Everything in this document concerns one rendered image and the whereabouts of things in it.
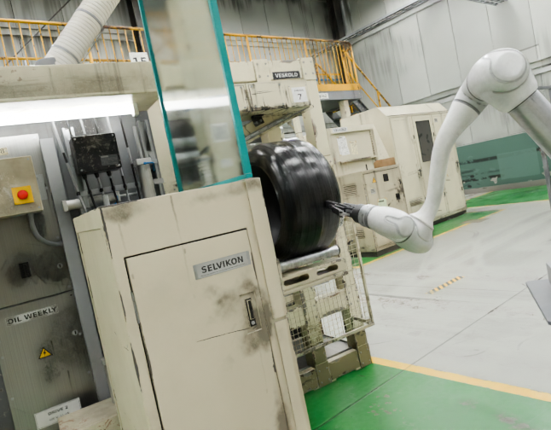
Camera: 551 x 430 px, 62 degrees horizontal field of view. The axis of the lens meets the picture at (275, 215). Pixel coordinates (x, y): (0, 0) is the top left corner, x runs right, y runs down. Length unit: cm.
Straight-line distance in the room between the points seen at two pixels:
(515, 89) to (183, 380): 121
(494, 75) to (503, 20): 1246
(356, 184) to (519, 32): 809
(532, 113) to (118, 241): 122
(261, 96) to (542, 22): 1160
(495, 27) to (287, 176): 1240
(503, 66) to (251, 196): 82
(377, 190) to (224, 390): 583
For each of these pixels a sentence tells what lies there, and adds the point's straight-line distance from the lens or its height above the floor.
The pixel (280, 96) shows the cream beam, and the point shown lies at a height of 170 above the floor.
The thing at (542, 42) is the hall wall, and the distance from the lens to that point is 1354.
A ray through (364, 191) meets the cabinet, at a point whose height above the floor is 96.
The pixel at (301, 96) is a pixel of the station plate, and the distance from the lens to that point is 253.
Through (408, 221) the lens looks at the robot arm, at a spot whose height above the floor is 103.
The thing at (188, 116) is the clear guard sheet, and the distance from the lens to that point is 148.
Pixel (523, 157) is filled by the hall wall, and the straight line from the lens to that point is 1360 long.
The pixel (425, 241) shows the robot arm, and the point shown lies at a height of 93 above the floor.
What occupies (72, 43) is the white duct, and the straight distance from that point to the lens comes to 222.
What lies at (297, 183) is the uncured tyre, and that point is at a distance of 188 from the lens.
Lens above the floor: 123
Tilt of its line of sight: 3 degrees down
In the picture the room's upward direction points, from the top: 12 degrees counter-clockwise
